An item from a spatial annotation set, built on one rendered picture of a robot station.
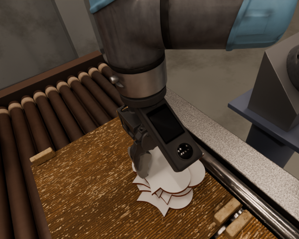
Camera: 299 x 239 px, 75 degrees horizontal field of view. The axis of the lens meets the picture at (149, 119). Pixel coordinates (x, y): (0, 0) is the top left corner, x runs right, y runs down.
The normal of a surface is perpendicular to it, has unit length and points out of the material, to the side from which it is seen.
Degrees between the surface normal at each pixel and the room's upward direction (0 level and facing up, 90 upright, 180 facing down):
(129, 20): 80
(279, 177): 0
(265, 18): 87
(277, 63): 44
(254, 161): 0
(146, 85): 90
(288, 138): 0
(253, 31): 99
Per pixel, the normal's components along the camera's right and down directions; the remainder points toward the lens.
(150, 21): -0.26, 0.64
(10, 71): 0.54, 0.56
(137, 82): 0.04, 0.71
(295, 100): 0.28, -0.11
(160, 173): -0.12, -0.70
